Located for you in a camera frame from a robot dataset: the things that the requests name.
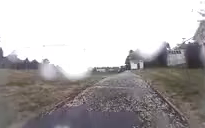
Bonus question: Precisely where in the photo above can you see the trees behind shed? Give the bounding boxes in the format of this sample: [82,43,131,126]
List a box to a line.
[124,49,138,70]

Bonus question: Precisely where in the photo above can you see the grey gravel path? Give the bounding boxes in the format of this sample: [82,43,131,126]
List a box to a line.
[23,70,191,128]

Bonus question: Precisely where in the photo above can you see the small white shed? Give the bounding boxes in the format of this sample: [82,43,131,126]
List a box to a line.
[129,59,145,71]

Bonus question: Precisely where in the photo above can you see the green grass strip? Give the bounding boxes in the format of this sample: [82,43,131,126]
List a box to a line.
[133,66,205,128]

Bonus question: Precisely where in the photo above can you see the dry grass field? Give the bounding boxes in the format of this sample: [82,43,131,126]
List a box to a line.
[0,68,119,128]

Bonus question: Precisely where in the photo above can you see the row of dark trees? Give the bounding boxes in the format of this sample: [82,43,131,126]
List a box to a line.
[0,31,63,72]

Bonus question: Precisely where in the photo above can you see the dark building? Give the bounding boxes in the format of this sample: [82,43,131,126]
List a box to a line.
[185,19,205,70]

